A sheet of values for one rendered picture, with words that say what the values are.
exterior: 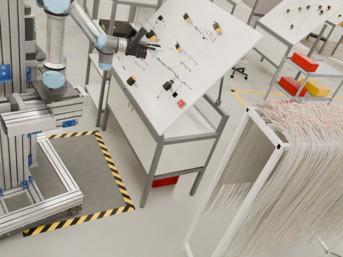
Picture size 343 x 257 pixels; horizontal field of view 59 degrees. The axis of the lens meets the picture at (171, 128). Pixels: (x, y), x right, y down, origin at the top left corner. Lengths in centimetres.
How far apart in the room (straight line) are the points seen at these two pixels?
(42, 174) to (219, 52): 174
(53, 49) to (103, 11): 364
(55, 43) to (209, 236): 205
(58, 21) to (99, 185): 174
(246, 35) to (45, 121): 148
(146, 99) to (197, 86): 48
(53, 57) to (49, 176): 128
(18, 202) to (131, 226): 92
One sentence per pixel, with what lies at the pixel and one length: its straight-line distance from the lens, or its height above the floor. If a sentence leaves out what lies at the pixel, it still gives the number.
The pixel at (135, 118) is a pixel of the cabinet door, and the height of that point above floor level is 68.
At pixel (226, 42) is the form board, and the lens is 238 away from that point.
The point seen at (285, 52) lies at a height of 69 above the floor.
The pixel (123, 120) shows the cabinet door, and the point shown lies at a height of 50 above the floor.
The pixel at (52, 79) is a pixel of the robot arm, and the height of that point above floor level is 134.
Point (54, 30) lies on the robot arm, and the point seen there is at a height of 160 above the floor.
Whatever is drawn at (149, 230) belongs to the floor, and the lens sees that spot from 275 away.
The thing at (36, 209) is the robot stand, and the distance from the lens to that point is 252.
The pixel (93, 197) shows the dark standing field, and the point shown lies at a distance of 289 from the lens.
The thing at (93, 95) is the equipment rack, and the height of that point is 24.
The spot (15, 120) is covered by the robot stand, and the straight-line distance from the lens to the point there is 188.
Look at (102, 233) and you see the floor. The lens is 267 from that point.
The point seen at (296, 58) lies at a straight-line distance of 466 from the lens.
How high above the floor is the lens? 221
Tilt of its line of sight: 35 degrees down
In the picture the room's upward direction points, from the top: 18 degrees clockwise
